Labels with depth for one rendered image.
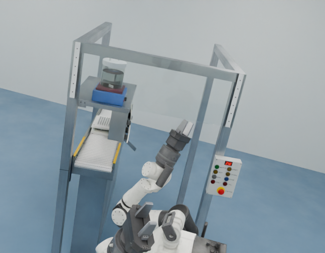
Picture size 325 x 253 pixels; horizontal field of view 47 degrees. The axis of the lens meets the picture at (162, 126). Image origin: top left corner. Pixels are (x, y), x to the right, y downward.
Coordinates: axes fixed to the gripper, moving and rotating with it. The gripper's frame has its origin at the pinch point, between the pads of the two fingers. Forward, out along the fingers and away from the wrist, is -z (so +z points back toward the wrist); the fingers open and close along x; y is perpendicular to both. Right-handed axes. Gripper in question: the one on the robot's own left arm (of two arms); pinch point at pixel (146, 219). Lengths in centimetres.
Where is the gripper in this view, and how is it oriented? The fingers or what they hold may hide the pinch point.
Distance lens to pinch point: 95.5
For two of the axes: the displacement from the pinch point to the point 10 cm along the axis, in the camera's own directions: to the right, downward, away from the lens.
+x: -1.9, -7.2, 6.7
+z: -4.1, 6.8, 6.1
